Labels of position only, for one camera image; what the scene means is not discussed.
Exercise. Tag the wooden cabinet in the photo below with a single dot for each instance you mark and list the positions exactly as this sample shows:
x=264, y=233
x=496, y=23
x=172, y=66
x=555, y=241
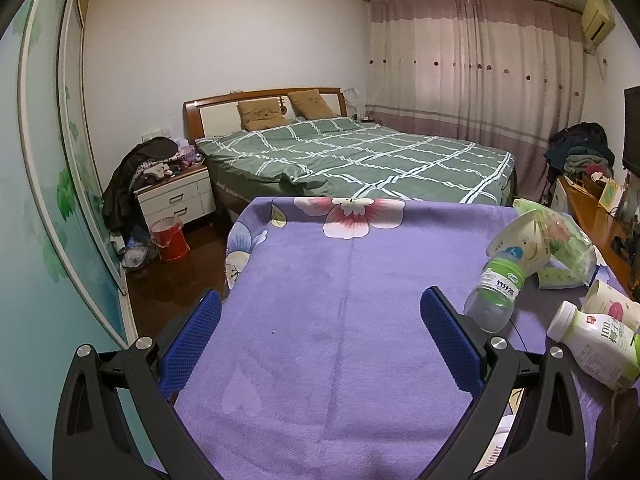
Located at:
x=595, y=220

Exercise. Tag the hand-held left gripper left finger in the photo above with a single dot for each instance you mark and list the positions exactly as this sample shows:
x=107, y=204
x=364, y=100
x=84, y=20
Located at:
x=192, y=345

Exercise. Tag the painted sliding wardrobe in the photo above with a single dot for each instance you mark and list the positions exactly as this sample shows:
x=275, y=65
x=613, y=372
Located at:
x=50, y=160

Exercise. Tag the pile of dark clothes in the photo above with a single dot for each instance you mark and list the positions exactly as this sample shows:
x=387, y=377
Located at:
x=122, y=185

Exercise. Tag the wall air conditioner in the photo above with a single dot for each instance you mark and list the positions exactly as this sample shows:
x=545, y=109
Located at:
x=597, y=20

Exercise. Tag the red bucket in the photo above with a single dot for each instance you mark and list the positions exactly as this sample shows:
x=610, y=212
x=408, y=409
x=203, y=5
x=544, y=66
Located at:
x=171, y=242

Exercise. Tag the purple floral blanket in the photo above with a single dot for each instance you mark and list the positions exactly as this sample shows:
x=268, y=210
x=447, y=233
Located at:
x=325, y=310

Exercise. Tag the clear plastic bottle green label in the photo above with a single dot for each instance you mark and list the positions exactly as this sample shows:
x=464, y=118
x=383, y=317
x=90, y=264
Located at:
x=495, y=295

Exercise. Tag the paper noodle bowl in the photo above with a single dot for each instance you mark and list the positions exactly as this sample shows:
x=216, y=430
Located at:
x=515, y=240

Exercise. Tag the heap of folded clothes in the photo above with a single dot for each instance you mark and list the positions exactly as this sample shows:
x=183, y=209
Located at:
x=582, y=152

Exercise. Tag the white milk bottle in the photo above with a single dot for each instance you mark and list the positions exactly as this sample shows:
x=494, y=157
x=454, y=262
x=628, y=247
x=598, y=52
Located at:
x=595, y=342

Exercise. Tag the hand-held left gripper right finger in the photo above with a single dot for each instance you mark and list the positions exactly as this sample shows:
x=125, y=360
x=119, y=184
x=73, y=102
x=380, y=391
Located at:
x=450, y=340

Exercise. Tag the black television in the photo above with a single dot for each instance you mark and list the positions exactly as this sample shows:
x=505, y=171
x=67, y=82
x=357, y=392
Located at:
x=632, y=130

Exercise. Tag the crumpled plastic bags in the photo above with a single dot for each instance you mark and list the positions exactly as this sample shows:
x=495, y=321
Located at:
x=137, y=252

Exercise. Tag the white paper cup red print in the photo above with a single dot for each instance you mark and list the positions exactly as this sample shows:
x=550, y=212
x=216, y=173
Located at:
x=612, y=302

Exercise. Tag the white wooden nightstand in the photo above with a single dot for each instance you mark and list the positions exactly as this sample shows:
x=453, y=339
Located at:
x=175, y=200

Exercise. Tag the green printed plastic bag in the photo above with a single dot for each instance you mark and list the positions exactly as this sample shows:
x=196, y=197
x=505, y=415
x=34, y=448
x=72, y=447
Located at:
x=570, y=255

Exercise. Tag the pink window curtain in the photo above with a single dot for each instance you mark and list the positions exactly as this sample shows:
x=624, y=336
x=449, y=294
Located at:
x=475, y=70

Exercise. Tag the brown pillow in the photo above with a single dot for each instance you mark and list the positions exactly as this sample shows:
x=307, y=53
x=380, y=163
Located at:
x=310, y=104
x=260, y=115

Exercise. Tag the small picture frame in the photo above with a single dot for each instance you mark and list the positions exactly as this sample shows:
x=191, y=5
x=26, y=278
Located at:
x=610, y=194

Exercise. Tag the bed with green plaid cover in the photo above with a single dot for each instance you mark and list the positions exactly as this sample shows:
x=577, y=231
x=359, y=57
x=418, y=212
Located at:
x=350, y=160

